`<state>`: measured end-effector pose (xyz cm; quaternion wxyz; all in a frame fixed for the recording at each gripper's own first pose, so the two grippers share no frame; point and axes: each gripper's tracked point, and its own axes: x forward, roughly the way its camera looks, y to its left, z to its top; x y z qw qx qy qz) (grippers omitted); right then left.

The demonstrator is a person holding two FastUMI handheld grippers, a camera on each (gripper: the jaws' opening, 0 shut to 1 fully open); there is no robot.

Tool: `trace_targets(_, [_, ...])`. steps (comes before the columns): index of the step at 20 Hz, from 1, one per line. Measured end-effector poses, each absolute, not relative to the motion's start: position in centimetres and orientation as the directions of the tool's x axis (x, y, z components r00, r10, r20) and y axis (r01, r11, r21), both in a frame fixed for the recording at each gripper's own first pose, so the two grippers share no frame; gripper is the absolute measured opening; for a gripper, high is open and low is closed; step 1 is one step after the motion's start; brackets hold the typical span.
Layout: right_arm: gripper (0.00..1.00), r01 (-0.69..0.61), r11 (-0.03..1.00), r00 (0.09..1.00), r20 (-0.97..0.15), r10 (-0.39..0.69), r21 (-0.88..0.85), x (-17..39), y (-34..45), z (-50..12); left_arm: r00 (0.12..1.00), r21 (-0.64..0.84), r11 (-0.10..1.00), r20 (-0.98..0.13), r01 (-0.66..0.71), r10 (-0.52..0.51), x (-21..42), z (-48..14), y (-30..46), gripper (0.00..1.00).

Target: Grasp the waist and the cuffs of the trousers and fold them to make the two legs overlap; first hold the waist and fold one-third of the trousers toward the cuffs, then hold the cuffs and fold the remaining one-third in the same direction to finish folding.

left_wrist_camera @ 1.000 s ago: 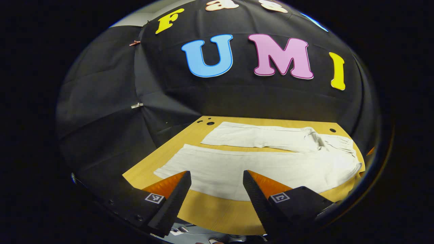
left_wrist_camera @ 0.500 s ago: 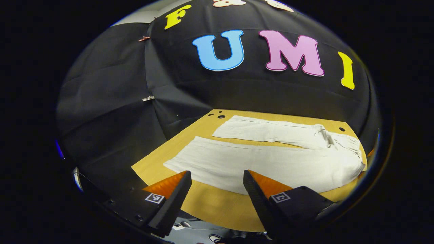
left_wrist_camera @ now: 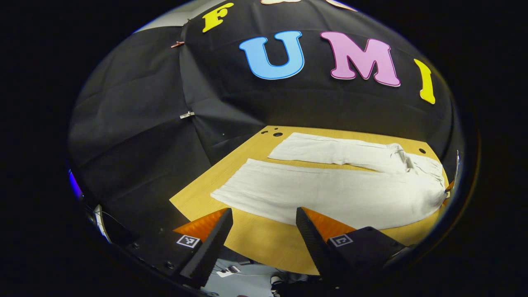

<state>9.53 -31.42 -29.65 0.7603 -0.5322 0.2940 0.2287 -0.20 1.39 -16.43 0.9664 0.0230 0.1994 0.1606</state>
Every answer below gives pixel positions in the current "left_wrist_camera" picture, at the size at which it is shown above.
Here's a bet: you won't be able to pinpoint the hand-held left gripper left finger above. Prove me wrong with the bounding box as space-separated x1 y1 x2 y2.
126 207 233 289

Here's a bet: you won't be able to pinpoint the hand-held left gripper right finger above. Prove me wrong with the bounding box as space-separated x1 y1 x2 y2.
295 207 415 286

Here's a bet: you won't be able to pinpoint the white jeans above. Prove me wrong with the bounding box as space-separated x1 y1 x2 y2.
210 132 448 231

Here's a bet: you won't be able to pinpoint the black backdrop cloth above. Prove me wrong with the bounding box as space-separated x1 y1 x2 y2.
68 0 464 248

